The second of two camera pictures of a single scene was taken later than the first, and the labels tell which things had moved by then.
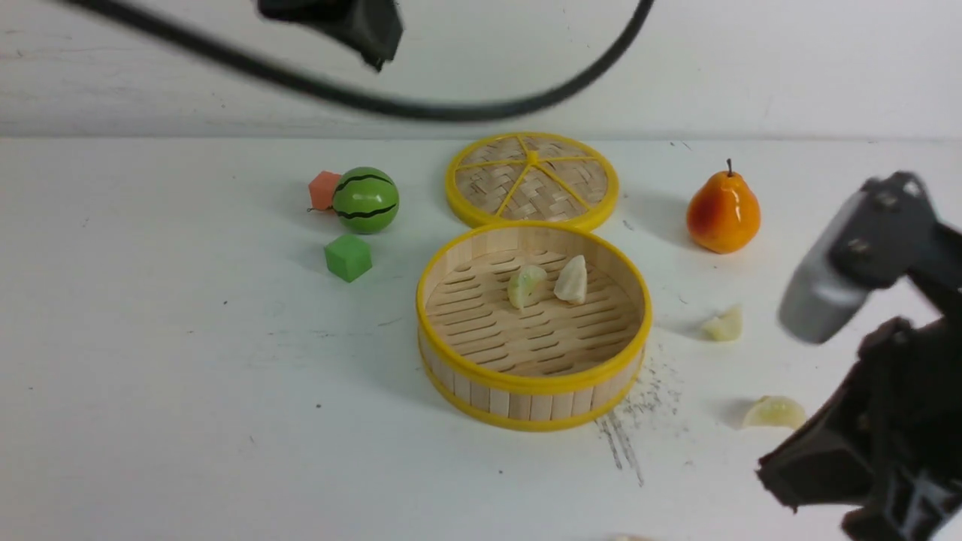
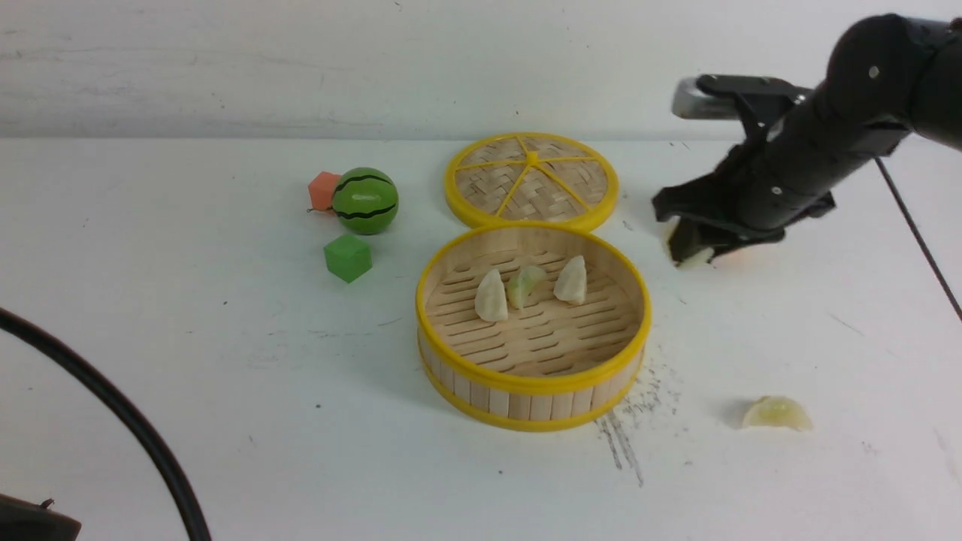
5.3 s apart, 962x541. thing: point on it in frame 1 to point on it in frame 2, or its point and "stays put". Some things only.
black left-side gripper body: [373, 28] to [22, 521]
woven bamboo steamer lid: [545, 177] stays put
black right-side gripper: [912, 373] to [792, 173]
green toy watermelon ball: [365, 200] stays put
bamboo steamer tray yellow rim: [530, 325] stays put
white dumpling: [727, 327] to [697, 261]
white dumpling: [571, 282] stays put
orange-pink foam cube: [322, 189] stays put
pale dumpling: [775, 411] stays put
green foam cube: [348, 257] stays put
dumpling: [632, 537] to [491, 303]
